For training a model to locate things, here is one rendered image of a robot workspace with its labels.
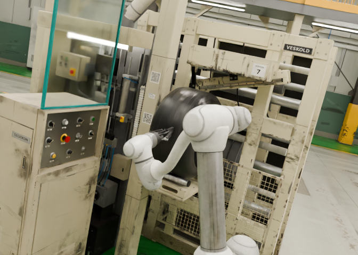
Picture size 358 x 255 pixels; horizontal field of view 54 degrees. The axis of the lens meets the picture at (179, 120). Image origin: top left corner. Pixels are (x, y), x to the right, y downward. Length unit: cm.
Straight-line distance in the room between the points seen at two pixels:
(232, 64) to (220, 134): 122
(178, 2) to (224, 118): 124
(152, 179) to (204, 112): 64
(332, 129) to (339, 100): 91
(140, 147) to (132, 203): 96
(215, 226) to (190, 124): 39
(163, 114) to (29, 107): 77
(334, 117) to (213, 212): 1069
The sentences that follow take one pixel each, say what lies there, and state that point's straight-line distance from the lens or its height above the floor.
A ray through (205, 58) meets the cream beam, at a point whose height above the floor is 170.
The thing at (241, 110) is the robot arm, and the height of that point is 154.
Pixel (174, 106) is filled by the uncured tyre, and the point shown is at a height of 138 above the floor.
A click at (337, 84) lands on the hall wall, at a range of 1192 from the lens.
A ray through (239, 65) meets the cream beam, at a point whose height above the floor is 171.
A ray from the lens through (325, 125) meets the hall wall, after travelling 1193.
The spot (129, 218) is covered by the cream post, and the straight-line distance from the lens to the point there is 273.
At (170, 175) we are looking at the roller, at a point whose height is 91.
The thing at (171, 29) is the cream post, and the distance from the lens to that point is 240.
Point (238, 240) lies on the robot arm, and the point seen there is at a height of 101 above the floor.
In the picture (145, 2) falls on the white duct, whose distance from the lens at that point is 290.
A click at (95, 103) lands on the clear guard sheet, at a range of 233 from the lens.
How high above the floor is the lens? 173
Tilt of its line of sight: 11 degrees down
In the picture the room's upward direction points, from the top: 12 degrees clockwise
